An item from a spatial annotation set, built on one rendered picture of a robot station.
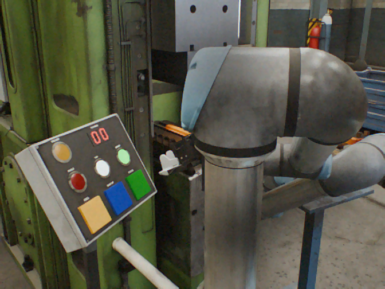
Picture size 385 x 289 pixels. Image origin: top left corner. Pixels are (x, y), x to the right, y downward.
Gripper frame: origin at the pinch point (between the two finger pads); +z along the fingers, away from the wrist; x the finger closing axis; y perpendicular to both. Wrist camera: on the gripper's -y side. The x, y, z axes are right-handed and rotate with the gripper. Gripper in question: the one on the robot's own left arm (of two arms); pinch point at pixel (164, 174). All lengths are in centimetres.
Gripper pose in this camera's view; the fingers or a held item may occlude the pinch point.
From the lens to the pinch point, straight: 114.0
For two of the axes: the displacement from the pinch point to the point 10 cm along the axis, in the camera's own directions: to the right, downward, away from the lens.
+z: -7.8, 3.5, 5.2
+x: -4.4, 3.0, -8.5
